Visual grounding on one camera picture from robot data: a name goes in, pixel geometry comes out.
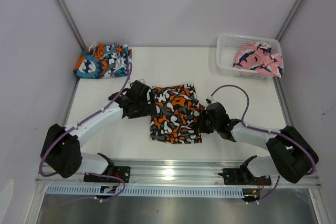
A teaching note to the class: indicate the white slotted cable duct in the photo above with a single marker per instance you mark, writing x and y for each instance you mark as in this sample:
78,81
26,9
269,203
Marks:
212,192

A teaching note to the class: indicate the pink white patterned shorts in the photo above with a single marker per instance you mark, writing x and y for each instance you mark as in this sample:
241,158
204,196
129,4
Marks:
260,57

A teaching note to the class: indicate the aluminium front rail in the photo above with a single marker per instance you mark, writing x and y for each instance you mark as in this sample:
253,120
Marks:
179,173

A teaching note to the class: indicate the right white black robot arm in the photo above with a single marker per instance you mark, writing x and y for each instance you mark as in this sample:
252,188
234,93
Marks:
290,155

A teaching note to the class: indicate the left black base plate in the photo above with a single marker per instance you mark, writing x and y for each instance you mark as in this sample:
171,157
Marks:
122,172

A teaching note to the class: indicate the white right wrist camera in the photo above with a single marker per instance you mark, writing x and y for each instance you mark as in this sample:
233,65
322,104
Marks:
210,101

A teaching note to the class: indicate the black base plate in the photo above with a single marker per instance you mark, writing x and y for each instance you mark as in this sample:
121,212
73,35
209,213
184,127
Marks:
236,176
122,172

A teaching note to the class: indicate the right aluminium frame post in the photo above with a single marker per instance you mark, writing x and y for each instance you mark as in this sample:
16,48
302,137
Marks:
298,4

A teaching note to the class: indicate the blue orange patterned shorts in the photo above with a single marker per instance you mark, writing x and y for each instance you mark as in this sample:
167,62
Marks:
100,61

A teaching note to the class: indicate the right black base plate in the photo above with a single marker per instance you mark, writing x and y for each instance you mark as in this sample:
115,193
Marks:
236,176

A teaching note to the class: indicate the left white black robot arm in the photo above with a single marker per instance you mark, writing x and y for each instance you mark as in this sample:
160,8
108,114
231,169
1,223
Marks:
61,153

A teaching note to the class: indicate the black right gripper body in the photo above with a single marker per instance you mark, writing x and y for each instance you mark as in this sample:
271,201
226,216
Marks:
206,125

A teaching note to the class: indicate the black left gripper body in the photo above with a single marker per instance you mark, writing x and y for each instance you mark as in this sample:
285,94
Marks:
144,109

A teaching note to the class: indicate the white perforated plastic basket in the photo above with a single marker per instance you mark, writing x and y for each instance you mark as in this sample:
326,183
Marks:
228,46

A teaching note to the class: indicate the orange camouflage shorts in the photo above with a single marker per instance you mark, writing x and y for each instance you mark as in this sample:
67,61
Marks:
178,112

